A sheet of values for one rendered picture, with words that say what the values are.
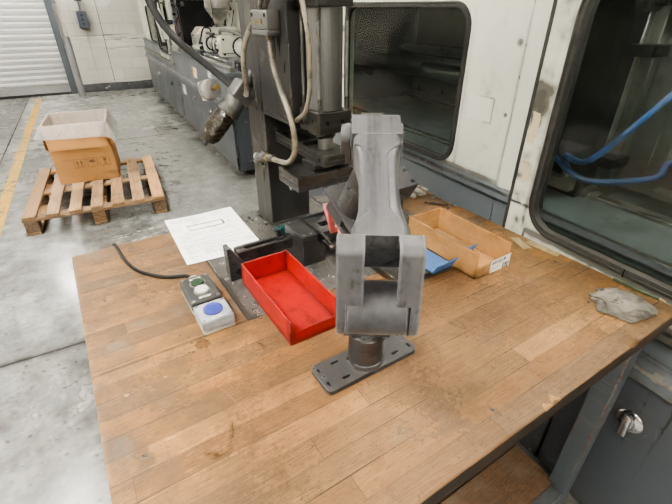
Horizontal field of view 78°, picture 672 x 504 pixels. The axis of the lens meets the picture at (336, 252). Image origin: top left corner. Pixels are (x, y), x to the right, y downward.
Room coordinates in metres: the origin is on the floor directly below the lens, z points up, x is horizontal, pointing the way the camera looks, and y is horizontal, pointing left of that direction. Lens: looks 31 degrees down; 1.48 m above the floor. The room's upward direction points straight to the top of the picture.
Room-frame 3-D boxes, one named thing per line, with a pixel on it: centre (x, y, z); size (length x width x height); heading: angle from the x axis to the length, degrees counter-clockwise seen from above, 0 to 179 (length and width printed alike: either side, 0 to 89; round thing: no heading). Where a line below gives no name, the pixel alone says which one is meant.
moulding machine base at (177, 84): (6.52, 1.87, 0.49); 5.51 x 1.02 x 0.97; 29
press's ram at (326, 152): (1.04, 0.08, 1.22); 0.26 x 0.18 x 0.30; 32
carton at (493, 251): (0.97, -0.33, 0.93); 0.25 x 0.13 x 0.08; 32
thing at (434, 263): (0.90, -0.23, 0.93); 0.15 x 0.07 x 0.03; 35
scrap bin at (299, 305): (0.74, 0.11, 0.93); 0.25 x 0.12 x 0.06; 32
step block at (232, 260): (0.86, 0.23, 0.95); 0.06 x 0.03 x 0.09; 122
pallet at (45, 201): (3.47, 2.12, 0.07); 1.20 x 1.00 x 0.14; 26
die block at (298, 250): (0.99, 0.03, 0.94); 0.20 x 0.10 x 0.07; 122
